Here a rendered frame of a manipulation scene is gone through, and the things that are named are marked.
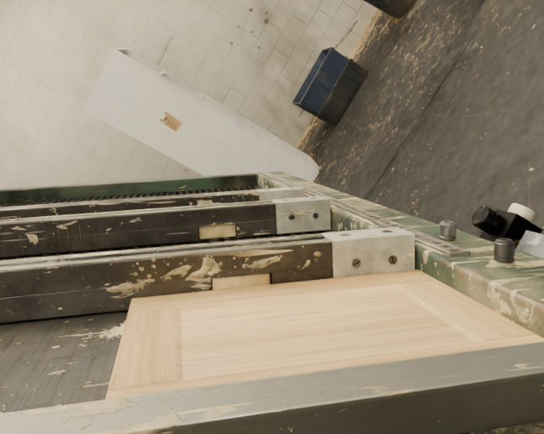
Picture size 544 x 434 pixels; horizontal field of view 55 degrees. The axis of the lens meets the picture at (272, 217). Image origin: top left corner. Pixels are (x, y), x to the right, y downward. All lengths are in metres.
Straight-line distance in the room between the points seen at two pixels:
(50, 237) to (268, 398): 0.83
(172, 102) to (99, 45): 1.71
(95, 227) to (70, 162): 5.21
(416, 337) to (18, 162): 6.13
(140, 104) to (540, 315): 4.27
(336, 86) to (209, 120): 1.26
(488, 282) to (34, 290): 0.56
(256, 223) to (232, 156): 3.54
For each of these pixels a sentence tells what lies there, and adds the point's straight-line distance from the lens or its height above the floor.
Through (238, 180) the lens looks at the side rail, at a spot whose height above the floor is 0.97.
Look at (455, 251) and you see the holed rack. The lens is 0.74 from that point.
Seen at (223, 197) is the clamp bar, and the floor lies 1.10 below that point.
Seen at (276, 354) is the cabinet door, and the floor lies 1.10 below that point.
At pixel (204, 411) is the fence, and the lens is 0.38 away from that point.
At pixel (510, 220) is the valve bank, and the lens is 0.94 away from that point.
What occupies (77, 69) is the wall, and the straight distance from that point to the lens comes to 6.17.
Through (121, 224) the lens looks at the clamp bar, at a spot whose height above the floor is 1.29.
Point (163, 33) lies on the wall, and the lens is 6.01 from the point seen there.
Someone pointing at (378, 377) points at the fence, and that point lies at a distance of 0.42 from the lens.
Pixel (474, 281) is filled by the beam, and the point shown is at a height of 0.90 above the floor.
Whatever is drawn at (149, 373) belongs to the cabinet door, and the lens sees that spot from 0.50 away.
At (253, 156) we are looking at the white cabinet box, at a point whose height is 0.60.
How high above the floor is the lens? 1.29
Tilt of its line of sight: 13 degrees down
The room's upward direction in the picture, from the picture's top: 61 degrees counter-clockwise
